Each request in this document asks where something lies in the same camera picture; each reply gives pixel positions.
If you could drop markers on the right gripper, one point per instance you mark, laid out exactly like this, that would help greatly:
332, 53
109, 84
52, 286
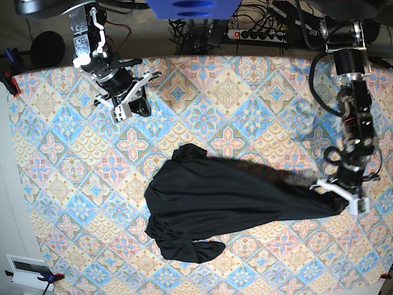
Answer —
120, 85

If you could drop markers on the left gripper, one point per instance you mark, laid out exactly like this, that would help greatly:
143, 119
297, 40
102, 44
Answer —
349, 178

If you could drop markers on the black t-shirt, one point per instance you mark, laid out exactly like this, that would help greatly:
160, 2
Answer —
194, 197

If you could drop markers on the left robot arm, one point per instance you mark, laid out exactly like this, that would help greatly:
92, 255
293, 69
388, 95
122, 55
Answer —
344, 42

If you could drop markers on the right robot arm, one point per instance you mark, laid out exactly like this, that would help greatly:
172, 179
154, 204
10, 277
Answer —
87, 20

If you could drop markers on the black round stool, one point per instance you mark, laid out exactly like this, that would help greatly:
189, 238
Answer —
47, 50

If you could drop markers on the red black clamp upper left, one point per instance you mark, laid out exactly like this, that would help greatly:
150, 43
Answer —
15, 67

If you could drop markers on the blue clamp lower left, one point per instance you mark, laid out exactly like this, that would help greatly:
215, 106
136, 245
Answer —
46, 278

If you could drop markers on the white floor vent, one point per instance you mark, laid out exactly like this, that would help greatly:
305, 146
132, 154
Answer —
26, 271

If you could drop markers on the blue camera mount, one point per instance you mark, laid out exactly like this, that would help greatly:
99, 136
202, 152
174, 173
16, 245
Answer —
190, 9

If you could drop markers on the white power strip red switch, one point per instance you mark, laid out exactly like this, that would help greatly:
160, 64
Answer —
257, 35

